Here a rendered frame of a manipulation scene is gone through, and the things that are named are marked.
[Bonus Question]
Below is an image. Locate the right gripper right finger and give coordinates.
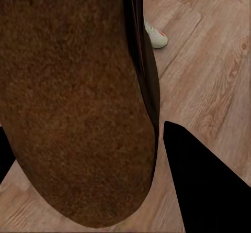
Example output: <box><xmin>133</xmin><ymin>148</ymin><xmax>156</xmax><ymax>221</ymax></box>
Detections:
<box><xmin>163</xmin><ymin>121</ymin><xmax>251</xmax><ymax>233</ymax></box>

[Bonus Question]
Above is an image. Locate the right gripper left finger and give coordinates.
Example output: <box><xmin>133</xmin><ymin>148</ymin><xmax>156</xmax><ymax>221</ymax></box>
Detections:
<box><xmin>0</xmin><ymin>126</ymin><xmax>16</xmax><ymax>184</ymax></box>

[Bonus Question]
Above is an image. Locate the sandal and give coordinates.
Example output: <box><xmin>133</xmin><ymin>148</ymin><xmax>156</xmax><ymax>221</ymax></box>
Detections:
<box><xmin>0</xmin><ymin>0</ymin><xmax>161</xmax><ymax>228</ymax></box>

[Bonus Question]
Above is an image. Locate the gym shoe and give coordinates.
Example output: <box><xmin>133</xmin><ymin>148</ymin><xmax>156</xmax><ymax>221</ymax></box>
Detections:
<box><xmin>144</xmin><ymin>20</ymin><xmax>168</xmax><ymax>48</ymax></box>

